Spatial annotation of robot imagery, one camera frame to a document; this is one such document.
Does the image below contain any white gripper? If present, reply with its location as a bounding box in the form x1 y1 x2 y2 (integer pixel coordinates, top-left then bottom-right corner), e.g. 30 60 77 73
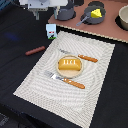
19 0 74 9

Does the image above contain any light blue milk carton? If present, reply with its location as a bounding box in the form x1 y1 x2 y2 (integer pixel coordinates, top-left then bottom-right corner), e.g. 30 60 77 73
46 24 57 39

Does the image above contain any brown toy sausage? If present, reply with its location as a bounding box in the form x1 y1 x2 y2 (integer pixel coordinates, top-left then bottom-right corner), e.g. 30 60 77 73
25 46 45 56

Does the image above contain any dark blue frying pan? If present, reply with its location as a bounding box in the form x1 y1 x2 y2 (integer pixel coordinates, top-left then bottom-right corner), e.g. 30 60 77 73
77 6 106 26

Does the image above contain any yellow toy cheese wedge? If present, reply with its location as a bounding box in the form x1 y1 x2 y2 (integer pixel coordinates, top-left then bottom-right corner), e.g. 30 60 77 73
91 9 102 18

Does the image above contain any orange toy bread loaf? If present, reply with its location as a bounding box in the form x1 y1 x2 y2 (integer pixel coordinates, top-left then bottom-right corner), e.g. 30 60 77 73
58 59 81 70

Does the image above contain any dark grey cooking pot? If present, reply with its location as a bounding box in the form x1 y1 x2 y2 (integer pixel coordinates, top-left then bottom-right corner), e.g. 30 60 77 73
53 0 76 21

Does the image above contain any round wooden plate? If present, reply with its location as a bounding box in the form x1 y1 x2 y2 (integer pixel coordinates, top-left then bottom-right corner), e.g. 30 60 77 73
56 55 83 78

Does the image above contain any beige bowl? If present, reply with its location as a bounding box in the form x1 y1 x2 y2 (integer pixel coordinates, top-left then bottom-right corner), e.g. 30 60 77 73
119 5 128 30

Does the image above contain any beige woven placemat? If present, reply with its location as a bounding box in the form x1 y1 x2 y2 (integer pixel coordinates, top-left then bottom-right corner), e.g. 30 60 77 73
14 31 115 128

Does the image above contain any toy knife orange handle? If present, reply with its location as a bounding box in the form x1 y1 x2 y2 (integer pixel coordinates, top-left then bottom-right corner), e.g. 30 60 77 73
58 49 98 63

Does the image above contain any toy fork orange handle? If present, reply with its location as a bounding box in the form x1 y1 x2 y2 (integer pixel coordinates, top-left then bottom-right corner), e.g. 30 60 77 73
44 71 85 89

